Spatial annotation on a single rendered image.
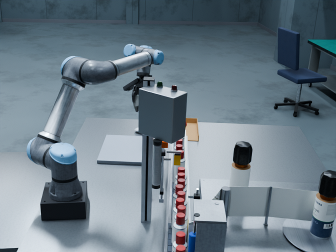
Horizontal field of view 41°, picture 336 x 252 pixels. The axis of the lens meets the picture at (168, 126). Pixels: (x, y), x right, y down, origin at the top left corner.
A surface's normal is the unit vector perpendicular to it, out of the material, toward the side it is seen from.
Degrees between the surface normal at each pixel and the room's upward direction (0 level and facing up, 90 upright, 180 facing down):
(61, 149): 6
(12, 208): 0
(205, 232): 90
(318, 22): 90
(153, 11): 90
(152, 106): 90
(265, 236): 0
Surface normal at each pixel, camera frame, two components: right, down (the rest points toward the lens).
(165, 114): -0.59, 0.29
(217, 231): -0.03, 0.38
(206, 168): 0.04, -0.92
